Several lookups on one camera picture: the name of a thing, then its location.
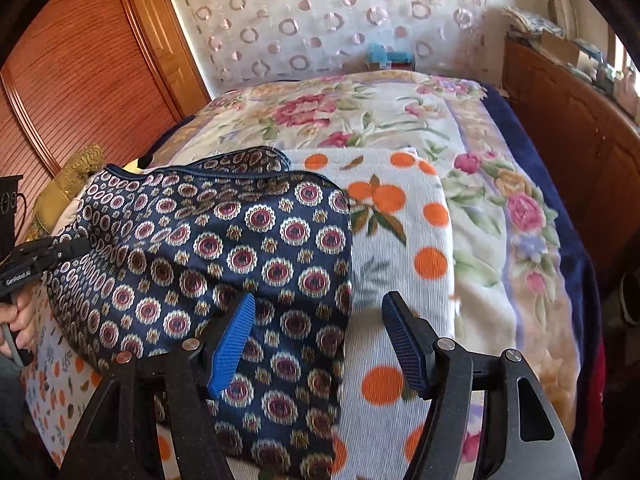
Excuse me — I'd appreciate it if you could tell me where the circle pattern sheer curtain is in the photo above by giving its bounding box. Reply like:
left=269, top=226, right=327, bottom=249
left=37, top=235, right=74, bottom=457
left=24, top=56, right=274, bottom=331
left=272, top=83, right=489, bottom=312
left=171, top=0, right=487, bottom=96

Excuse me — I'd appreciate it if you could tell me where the floral plush blanket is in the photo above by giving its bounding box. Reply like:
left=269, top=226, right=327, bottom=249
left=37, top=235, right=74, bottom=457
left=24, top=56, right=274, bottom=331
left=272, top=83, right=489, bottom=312
left=152, top=70, right=604, bottom=479

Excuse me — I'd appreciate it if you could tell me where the orange print white blanket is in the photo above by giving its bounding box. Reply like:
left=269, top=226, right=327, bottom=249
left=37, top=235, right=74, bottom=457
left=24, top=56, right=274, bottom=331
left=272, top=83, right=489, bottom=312
left=23, top=148, right=454, bottom=479

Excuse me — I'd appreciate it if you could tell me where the wooden slatted wardrobe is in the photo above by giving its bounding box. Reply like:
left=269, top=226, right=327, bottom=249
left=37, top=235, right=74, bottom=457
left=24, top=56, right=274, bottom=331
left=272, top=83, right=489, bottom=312
left=1, top=0, right=209, bottom=234

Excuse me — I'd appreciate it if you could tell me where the teal tissue box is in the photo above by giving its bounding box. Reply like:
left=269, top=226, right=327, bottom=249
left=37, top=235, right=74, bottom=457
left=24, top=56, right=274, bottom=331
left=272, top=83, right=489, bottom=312
left=366, top=44, right=416, bottom=70

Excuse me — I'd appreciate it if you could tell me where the cardboard box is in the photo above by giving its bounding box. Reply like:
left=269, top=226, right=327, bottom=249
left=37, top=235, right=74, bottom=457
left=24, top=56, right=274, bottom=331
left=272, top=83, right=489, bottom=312
left=540, top=30, right=580, bottom=66

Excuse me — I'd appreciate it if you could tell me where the stack of folded cloths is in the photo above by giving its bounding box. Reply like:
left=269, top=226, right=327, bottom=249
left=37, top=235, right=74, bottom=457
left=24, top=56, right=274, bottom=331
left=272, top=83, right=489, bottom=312
left=502, top=6, right=565, bottom=37

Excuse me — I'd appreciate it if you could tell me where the yellow embroidered cloth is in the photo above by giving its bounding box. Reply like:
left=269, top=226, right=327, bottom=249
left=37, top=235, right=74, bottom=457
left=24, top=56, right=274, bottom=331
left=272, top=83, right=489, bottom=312
left=24, top=143, right=104, bottom=242

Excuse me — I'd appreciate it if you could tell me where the long wooden cabinet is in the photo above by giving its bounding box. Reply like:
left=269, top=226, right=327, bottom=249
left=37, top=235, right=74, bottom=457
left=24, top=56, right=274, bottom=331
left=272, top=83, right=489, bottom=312
left=502, top=38, right=639, bottom=280

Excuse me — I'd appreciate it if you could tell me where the left hand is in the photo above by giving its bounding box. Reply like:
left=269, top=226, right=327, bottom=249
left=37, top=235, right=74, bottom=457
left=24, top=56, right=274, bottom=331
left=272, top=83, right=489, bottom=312
left=0, top=283, right=36, bottom=350

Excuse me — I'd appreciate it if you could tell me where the navy patterned shirt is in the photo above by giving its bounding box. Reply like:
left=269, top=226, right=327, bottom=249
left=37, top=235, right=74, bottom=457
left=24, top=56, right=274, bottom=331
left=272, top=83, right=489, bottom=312
left=47, top=146, right=352, bottom=479

